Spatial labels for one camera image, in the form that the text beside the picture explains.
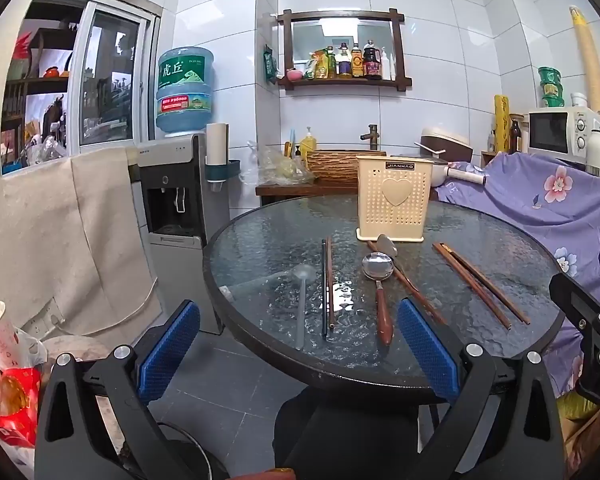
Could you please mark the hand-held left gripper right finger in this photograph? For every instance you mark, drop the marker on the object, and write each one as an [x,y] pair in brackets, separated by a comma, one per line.
[425,345]

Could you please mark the white brown rice cooker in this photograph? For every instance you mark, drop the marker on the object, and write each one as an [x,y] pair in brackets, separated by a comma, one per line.
[442,140]

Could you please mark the wall socket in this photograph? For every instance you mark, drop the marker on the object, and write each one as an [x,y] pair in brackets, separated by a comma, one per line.
[45,322]

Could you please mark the wooden counter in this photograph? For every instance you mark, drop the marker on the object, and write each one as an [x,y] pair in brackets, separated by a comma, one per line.
[300,191]

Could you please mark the round glass table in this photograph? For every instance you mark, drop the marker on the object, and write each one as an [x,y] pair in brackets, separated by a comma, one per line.
[260,260]

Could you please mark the red plastic bag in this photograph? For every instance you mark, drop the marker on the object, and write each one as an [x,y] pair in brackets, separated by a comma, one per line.
[15,405]

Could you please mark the brown glass bottle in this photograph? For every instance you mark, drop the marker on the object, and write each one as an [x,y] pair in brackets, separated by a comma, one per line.
[515,137]

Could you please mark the tall paper cup stack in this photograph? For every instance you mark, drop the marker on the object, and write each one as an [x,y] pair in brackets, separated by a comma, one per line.
[587,60]

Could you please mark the sliding window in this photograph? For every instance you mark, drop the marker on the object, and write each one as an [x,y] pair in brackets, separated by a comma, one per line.
[110,75]

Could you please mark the beige plastic utensil holder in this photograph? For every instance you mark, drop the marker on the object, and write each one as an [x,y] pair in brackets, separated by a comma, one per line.
[390,210]

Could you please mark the white paper cup red print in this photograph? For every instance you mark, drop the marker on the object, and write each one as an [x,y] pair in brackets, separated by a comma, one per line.
[0,335]

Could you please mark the yellow soap dispenser bottle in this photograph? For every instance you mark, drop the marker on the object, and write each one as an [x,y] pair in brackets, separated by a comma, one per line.
[308,146]

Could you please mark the white jar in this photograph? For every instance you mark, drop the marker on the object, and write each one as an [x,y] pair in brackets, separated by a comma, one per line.
[578,100]

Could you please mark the dark soy sauce bottle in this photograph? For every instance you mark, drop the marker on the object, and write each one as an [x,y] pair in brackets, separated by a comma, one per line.
[372,62]

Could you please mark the orange teapot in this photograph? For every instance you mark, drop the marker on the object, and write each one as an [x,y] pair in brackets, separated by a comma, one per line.
[52,72]

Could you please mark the ribbed wooden basin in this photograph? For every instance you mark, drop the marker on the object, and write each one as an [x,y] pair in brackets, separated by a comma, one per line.
[332,165]

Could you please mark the translucent plastic spoon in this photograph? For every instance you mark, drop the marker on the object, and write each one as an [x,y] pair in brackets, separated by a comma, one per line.
[300,305]

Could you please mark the clear plastic bag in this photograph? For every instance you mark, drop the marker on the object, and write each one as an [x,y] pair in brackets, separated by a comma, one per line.
[277,167]

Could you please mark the yellow green packet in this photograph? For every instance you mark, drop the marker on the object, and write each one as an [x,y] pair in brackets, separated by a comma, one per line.
[318,66]

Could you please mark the white microwave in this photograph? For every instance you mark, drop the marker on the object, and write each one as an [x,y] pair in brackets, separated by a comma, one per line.
[555,132]

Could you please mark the yellow roll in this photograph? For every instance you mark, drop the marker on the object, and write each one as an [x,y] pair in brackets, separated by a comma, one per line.
[501,125]

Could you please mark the pink bowl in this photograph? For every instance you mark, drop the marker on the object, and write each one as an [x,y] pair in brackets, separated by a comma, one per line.
[294,74]

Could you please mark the wooden framed mirror shelf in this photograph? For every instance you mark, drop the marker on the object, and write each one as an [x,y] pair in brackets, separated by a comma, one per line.
[340,15]

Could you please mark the person's leg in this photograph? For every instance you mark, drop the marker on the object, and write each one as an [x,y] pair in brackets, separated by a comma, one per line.
[330,435]

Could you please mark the grey water dispenser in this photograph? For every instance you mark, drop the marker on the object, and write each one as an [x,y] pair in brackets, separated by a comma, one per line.
[175,200]

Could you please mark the paper cup dispenser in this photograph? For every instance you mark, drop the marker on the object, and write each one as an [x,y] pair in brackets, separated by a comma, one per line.
[217,150]

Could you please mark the beige cloth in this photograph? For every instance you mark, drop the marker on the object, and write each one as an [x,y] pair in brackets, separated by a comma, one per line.
[40,240]

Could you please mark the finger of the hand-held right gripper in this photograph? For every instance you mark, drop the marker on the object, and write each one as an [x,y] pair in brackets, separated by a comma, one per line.
[572,295]

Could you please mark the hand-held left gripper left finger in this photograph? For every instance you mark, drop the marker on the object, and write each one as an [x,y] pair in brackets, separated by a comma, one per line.
[172,345]

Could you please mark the amber bottle yellow label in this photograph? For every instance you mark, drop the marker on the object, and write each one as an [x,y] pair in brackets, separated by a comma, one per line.
[357,64]

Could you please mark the purple floral cloth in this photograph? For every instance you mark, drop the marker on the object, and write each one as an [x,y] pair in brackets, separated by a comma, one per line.
[540,200]

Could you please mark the red artificial flower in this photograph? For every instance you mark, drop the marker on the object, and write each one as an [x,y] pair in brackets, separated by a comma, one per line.
[24,46]

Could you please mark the white squeeze bottle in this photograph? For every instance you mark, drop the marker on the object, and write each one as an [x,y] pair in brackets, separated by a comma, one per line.
[386,67]

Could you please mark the blue water jug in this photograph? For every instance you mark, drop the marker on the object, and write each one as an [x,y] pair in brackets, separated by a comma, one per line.
[185,90]

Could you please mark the bronze faucet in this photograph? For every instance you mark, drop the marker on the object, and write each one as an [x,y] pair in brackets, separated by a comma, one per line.
[370,135]

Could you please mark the purple label bottle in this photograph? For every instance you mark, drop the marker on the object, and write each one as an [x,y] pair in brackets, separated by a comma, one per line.
[344,64]

